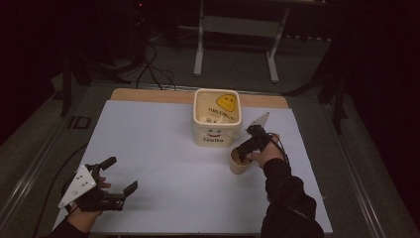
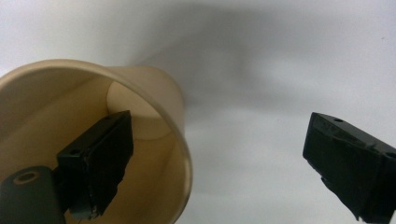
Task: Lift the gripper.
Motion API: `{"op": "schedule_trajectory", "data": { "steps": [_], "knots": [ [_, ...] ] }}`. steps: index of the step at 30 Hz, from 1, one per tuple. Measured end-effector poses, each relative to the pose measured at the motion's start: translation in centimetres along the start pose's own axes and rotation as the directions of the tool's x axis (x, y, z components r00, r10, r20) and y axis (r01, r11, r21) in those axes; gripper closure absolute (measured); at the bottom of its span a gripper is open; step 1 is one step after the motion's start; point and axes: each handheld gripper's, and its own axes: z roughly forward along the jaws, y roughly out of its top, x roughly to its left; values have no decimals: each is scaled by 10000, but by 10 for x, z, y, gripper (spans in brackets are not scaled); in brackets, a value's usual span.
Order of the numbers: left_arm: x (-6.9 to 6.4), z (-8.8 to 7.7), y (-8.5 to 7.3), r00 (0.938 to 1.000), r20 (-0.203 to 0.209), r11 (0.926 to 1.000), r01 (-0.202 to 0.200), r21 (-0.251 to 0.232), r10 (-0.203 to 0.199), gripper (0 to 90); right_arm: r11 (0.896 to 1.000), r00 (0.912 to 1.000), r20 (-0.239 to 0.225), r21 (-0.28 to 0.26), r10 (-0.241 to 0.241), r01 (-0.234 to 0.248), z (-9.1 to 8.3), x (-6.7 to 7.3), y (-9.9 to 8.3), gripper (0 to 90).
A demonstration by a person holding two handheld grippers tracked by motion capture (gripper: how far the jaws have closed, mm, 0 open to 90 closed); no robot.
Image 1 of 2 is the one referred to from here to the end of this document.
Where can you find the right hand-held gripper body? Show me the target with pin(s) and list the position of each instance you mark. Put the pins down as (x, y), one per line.
(257, 138)

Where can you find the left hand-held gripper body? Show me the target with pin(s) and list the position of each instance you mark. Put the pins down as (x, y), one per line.
(86, 191)

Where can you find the brown paper cup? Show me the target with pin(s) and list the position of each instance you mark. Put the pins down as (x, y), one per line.
(238, 167)

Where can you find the person's right hand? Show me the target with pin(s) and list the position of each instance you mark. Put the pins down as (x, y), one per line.
(269, 153)

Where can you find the person's left hand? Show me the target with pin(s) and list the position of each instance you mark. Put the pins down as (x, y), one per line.
(83, 216)

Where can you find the cream smiley-face plastic bin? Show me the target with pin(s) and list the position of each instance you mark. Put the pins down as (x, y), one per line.
(216, 130)

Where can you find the white table mat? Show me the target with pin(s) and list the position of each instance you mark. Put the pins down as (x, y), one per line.
(171, 185)

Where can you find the dark floor socket box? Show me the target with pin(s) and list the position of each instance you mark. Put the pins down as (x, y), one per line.
(79, 122)

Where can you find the black stand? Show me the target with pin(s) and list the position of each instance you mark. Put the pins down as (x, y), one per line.
(82, 69)
(333, 82)

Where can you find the white metal stand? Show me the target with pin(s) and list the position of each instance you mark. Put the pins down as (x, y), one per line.
(237, 26)

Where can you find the power strip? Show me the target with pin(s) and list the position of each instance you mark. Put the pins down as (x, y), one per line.
(308, 37)

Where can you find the black device with red light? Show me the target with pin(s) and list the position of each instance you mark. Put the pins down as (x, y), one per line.
(138, 29)

